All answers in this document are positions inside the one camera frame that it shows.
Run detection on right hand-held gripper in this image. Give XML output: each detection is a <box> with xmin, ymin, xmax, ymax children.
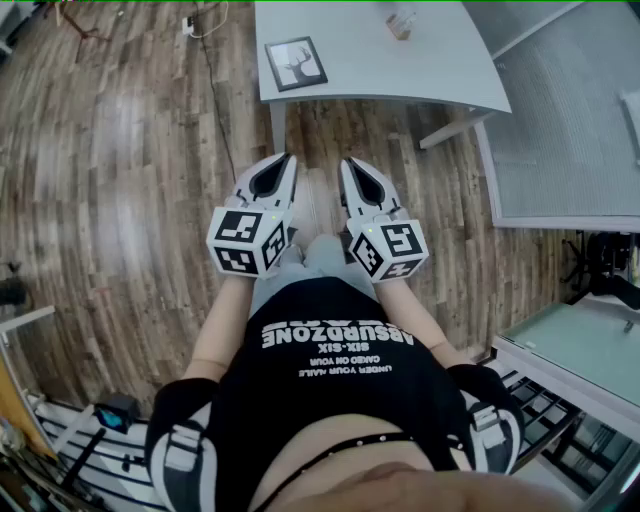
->
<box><xmin>339</xmin><ymin>156</ymin><xmax>430</xmax><ymax>284</ymax></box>

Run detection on black device with blue screen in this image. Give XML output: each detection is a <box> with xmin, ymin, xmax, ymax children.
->
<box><xmin>93</xmin><ymin>393</ymin><xmax>142</xmax><ymax>435</ymax></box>

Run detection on person's grey shoulder strap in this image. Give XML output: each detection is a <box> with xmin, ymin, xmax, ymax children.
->
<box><xmin>148</xmin><ymin>418</ymin><xmax>220</xmax><ymax>512</ymax></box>
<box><xmin>458</xmin><ymin>388</ymin><xmax>525</xmax><ymax>475</ymax></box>

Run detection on white black equipment rack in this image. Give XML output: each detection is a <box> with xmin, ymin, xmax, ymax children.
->
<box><xmin>27</xmin><ymin>394</ymin><xmax>161</xmax><ymax>512</ymax></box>

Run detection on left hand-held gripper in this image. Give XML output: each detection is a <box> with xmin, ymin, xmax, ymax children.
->
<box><xmin>206</xmin><ymin>152</ymin><xmax>300</xmax><ymax>280</ymax></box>

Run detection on black metal rack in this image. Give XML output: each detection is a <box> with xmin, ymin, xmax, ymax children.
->
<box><xmin>497</xmin><ymin>368</ymin><xmax>584</xmax><ymax>474</ymax></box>

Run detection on black studded neck strap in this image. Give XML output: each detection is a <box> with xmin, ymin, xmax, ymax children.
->
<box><xmin>253</xmin><ymin>431</ymin><xmax>466</xmax><ymax>512</ymax></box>

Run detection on small clear brown packet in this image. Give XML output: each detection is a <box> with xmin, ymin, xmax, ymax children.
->
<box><xmin>384</xmin><ymin>8</ymin><xmax>419</xmax><ymax>42</ymax></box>

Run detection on person's chin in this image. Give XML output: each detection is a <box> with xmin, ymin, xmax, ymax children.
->
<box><xmin>269</xmin><ymin>460</ymin><xmax>586</xmax><ymax>512</ymax></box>

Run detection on person's right grey shoulder strap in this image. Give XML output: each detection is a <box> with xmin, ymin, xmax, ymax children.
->
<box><xmin>458</xmin><ymin>388</ymin><xmax>525</xmax><ymax>475</ymax></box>

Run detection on frosted glass partition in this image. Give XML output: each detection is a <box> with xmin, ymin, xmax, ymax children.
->
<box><xmin>461</xmin><ymin>0</ymin><xmax>640</xmax><ymax>232</ymax></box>

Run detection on person's left forearm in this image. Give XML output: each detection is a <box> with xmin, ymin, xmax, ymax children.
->
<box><xmin>182</xmin><ymin>272</ymin><xmax>257</xmax><ymax>386</ymax></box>

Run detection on person's black printed t-shirt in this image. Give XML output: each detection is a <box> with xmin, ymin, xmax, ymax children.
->
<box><xmin>144</xmin><ymin>277</ymin><xmax>526</xmax><ymax>512</ymax></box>

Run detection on white metal frame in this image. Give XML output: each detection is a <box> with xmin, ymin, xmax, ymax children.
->
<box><xmin>0</xmin><ymin>304</ymin><xmax>56</xmax><ymax>349</ymax></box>

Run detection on dark bulky floor object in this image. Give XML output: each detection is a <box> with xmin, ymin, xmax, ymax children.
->
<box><xmin>0</xmin><ymin>260</ymin><xmax>29</xmax><ymax>307</ymax></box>

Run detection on person's grey jeans legs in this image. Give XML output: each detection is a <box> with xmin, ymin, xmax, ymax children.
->
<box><xmin>248</xmin><ymin>233</ymin><xmax>380</xmax><ymax>317</ymax></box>

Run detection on person's right forearm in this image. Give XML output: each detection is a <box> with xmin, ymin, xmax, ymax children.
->
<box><xmin>372</xmin><ymin>278</ymin><xmax>476</xmax><ymax>369</ymax></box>

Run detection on black framed picture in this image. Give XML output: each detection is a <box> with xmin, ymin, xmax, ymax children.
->
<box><xmin>264</xmin><ymin>35</ymin><xmax>329</xmax><ymax>93</ymax></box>

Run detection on wooden floor stand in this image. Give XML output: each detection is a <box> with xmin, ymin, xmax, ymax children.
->
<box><xmin>42</xmin><ymin>0</ymin><xmax>112</xmax><ymax>57</ymax></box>

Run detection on pale yellow cable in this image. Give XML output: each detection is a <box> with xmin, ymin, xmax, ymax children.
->
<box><xmin>191</xmin><ymin>0</ymin><xmax>230</xmax><ymax>40</ymax></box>

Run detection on black office chair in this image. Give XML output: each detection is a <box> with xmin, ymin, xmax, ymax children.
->
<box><xmin>558</xmin><ymin>231</ymin><xmax>640</xmax><ymax>310</ymax></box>

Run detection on person's left grey shoulder strap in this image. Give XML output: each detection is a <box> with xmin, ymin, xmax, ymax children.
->
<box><xmin>148</xmin><ymin>418</ymin><xmax>220</xmax><ymax>512</ymax></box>

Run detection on green glass table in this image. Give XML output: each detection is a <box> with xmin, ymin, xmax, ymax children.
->
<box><xmin>492</xmin><ymin>298</ymin><xmax>640</xmax><ymax>444</ymax></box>

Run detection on black floor cable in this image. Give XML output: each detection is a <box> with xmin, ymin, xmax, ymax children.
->
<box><xmin>198</xmin><ymin>14</ymin><xmax>238</xmax><ymax>185</ymax></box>

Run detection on wooden board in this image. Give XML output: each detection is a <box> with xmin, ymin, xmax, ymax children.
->
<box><xmin>0</xmin><ymin>349</ymin><xmax>57</xmax><ymax>459</ymax></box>

